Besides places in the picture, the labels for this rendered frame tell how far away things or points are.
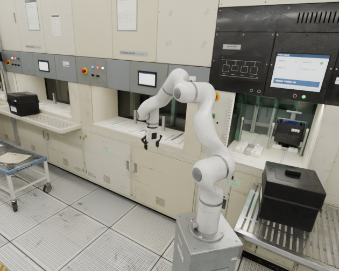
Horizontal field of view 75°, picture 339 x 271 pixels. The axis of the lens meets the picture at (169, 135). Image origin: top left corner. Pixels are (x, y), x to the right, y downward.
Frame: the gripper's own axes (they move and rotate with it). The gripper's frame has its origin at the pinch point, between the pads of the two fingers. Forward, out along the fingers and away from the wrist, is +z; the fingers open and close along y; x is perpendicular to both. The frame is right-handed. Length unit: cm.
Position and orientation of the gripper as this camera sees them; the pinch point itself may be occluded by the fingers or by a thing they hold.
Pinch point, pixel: (151, 147)
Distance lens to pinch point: 156.7
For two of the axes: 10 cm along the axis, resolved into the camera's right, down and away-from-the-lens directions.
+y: 8.1, -1.5, 5.6
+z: -0.6, 9.4, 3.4
